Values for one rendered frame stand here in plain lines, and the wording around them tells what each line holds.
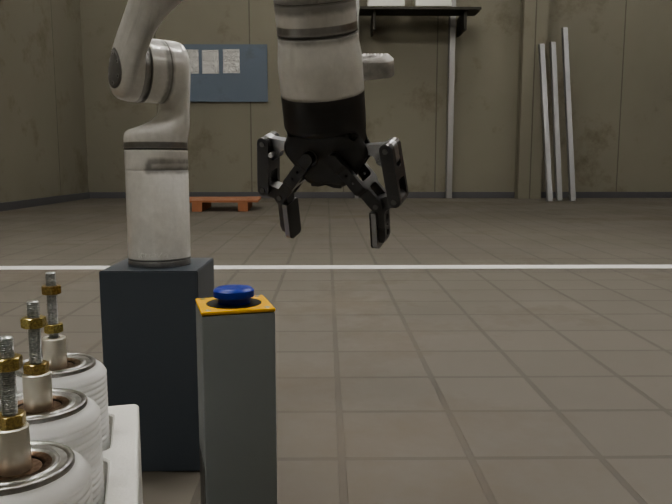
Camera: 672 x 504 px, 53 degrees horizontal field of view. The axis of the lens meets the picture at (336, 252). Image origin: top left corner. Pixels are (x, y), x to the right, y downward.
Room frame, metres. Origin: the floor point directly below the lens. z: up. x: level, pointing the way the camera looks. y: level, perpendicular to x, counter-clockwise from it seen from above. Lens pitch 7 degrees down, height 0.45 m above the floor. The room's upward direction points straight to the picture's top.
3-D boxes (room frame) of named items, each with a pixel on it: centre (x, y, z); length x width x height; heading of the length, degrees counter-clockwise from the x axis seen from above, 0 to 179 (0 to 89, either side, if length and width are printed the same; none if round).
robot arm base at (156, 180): (1.02, 0.27, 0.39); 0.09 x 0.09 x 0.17; 1
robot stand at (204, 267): (1.02, 0.27, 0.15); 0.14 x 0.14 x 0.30; 1
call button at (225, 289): (0.66, 0.10, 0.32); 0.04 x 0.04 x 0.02
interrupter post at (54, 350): (0.65, 0.28, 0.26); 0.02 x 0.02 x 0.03
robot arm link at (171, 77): (1.02, 0.27, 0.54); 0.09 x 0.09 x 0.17; 37
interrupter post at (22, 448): (0.42, 0.21, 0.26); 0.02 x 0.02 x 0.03
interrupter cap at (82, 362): (0.65, 0.28, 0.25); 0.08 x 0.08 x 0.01
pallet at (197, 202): (6.76, 1.33, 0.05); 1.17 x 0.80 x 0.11; 92
